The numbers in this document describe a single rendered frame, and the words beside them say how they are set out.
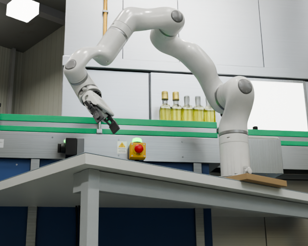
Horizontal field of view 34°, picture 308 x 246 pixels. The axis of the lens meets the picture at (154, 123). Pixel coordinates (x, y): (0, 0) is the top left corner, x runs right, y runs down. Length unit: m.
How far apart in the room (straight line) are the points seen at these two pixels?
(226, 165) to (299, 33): 1.39
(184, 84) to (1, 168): 1.08
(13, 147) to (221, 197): 0.96
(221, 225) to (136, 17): 1.19
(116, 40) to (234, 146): 0.62
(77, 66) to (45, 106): 10.20
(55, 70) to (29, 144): 9.74
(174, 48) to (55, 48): 10.24
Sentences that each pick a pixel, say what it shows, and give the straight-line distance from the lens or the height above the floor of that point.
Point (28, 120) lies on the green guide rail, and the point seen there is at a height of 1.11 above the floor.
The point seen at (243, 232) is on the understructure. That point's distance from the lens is 2.73.
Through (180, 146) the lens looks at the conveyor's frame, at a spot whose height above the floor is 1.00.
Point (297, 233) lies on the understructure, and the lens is 2.85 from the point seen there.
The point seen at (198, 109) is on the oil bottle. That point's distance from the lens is 2.61.
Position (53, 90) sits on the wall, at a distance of 11.90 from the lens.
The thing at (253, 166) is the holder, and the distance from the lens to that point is 2.28.
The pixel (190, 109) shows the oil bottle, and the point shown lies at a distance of 2.60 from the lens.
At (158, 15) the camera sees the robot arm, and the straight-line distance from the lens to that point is 2.08.
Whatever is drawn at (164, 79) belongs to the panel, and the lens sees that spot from 2.80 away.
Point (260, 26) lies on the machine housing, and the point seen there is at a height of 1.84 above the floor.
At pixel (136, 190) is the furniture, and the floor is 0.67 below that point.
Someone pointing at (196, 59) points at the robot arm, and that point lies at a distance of 2.11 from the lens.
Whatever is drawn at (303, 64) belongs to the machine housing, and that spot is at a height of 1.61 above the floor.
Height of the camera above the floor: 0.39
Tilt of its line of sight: 18 degrees up
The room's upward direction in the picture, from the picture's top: 1 degrees counter-clockwise
